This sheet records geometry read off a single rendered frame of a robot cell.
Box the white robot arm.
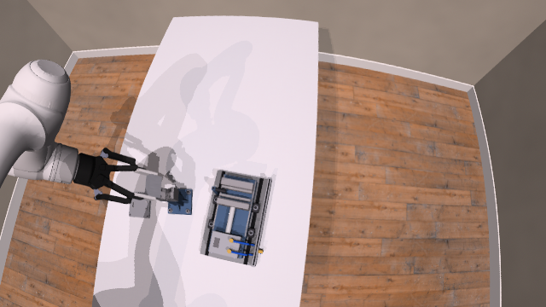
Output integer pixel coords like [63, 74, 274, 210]
[0, 60, 79, 188]

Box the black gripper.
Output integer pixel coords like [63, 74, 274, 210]
[73, 148, 158, 204]

